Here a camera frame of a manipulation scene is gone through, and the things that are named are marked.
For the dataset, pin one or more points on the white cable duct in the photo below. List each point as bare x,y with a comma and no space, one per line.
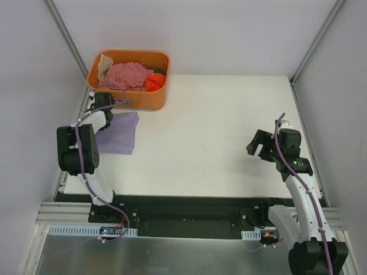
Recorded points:
251,235
86,231

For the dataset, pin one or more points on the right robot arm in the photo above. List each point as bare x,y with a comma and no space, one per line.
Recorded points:
312,246

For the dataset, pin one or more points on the right white cable duct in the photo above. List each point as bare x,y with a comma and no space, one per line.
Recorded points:
251,235

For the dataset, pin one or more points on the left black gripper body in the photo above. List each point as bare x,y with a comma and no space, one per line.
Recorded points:
108,118

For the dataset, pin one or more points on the aluminium rail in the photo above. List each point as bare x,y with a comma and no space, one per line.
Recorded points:
66,213

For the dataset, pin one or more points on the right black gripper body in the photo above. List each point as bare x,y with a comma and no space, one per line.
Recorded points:
264,145

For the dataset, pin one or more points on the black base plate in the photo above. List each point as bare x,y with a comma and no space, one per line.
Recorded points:
196,217

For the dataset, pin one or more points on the aluminium frame post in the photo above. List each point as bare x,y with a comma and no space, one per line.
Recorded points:
63,30
336,8

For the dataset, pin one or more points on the purple t-shirt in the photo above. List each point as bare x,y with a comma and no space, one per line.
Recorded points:
119,137

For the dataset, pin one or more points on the orange-red cloth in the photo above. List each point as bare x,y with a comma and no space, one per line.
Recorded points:
154,82

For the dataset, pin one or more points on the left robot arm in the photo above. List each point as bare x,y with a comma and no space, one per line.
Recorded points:
78,154

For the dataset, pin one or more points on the green cloth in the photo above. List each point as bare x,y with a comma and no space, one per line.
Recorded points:
157,70

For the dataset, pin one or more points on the left aluminium frame post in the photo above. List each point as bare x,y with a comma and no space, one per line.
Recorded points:
63,30

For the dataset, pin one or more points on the orange plastic basket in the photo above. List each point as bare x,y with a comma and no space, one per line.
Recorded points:
152,101

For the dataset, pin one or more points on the beige cloth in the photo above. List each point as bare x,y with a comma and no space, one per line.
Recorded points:
103,66

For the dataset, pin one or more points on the left white cable duct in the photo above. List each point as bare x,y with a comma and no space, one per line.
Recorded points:
86,231

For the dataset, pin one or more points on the pink crumpled shirt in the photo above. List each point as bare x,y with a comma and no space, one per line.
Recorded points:
129,76

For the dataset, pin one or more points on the right aluminium frame post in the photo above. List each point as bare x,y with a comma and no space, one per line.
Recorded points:
336,8

